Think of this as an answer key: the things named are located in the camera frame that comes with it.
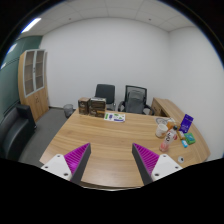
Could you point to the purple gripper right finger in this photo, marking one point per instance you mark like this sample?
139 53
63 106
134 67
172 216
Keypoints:
152 166

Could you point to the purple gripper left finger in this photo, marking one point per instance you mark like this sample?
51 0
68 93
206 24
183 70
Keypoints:
70 166

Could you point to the clear bottle with pink drink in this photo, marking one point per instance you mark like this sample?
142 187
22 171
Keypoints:
169 138

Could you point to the white ceramic mug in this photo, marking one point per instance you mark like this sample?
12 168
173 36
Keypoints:
161 130

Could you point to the small blue box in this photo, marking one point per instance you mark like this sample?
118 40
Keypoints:
184 143

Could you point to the yellow snack packet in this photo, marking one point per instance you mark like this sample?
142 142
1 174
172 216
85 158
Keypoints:
181 135

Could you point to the orange juice glass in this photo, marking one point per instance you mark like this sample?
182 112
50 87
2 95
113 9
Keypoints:
170 124

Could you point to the round patterned plate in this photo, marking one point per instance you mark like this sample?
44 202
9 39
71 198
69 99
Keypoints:
161 121

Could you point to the green flat box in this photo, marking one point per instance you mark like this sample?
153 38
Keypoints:
189 138

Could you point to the grey waste bin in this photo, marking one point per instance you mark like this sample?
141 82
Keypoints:
68 110

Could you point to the purple standing card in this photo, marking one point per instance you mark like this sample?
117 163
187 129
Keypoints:
186 123

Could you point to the white and green leaflet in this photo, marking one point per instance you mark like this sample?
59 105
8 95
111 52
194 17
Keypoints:
115 117

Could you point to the wooden side desk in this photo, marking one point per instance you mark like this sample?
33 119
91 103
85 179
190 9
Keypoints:
166 108

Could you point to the small brown cardboard box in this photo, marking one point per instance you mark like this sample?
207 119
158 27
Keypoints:
83 105

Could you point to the large brown cardboard box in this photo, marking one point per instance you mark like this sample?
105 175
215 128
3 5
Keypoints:
97 107

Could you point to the black leather sofa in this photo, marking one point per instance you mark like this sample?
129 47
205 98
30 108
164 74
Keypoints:
16 129

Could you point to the grey mesh office chair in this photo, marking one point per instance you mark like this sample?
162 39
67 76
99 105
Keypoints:
135 100

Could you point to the black office chair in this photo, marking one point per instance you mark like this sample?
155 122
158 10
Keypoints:
107 91

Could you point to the wooden cabinet with glass doors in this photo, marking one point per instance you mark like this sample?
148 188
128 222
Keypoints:
32 85

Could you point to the round desk cable grommet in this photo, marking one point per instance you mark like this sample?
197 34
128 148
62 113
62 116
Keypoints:
180 159

